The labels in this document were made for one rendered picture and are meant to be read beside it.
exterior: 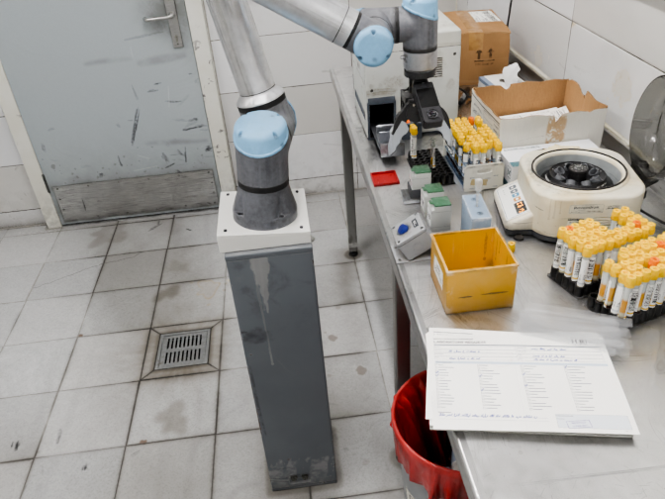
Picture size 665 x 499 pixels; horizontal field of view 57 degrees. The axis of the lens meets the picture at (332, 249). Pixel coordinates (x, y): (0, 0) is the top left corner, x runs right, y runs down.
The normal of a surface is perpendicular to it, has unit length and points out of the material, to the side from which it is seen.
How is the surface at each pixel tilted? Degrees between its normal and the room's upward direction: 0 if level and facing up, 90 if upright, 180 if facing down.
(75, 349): 0
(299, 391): 90
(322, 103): 90
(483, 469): 0
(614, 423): 1
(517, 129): 92
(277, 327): 90
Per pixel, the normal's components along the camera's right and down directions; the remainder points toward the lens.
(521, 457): -0.07, -0.83
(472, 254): 0.09, 0.55
